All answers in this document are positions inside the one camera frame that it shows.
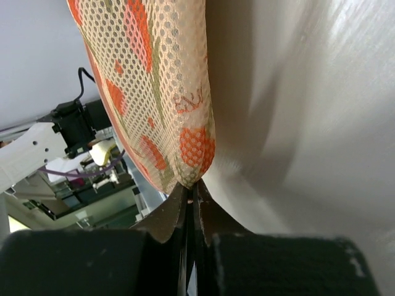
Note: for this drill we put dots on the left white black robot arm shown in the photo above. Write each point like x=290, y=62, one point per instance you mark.
x=67, y=131

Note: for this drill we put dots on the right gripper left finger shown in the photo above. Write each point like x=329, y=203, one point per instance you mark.
x=146, y=259

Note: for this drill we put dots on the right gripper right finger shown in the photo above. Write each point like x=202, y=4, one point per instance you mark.
x=231, y=260

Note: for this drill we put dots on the floral mesh laundry bag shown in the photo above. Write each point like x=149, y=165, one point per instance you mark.
x=149, y=62

